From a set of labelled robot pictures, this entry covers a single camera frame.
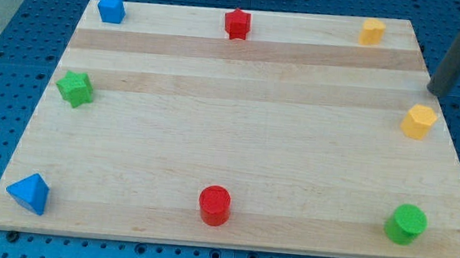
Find blue cube block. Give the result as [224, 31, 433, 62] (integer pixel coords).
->
[97, 0, 126, 24]

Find blue triangle block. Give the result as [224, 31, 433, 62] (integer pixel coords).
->
[6, 173, 49, 216]

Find yellow hexagon block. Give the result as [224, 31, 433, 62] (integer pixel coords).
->
[400, 104, 438, 141]

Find red cylinder block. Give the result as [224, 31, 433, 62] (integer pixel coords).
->
[199, 185, 231, 226]

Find green cylinder block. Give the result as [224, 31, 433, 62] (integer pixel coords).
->
[383, 204, 428, 246]

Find red star block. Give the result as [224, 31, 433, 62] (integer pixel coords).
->
[225, 7, 252, 40]

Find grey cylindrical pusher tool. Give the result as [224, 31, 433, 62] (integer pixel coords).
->
[427, 31, 460, 98]

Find wooden board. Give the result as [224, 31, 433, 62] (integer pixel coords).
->
[0, 0, 460, 258]

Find green star block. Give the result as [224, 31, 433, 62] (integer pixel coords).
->
[56, 71, 93, 108]

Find yellow heart block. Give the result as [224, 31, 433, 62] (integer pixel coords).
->
[358, 17, 387, 46]

